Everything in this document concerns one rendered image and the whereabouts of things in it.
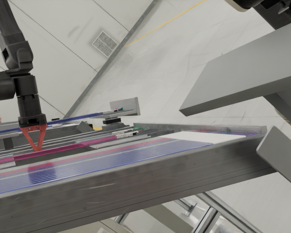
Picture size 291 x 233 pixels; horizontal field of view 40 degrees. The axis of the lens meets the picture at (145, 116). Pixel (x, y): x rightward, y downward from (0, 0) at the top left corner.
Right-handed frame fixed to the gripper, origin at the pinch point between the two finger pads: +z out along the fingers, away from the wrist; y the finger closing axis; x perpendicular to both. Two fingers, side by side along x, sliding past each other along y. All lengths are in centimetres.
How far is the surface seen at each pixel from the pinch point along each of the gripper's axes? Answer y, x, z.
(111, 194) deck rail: 60, 4, 0
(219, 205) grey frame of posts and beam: -9, 58, 34
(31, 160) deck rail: -7.9, -1.6, 4.2
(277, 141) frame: 64, 28, -3
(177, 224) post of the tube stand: -32, 50, 46
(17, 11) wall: -759, 64, -185
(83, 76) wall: -751, 177, -32
